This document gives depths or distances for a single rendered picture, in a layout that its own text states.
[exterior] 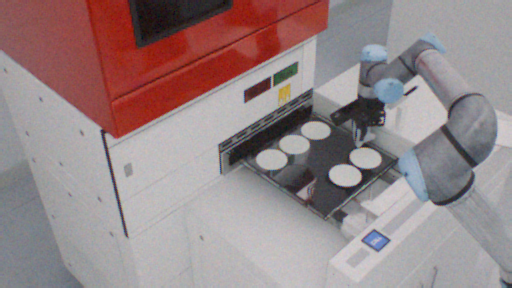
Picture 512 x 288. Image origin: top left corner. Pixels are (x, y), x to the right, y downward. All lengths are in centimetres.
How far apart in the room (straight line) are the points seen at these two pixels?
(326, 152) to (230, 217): 39
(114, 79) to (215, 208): 62
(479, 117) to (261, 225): 75
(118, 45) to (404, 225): 87
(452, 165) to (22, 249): 220
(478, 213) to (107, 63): 90
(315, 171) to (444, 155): 61
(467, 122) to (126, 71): 77
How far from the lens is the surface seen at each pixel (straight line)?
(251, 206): 179
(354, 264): 148
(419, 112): 199
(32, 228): 306
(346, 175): 179
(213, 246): 179
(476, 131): 128
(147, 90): 142
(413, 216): 162
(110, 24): 129
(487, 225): 140
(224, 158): 181
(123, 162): 155
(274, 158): 183
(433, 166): 128
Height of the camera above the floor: 210
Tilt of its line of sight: 40 degrees down
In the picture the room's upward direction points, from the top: 1 degrees counter-clockwise
